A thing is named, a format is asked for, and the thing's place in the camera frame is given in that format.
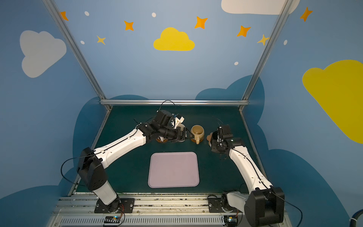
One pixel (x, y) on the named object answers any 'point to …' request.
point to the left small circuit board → (111, 221)
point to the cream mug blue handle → (182, 126)
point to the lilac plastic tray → (173, 170)
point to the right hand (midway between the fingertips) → (217, 145)
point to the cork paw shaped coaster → (209, 138)
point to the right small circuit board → (231, 219)
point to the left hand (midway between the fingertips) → (189, 136)
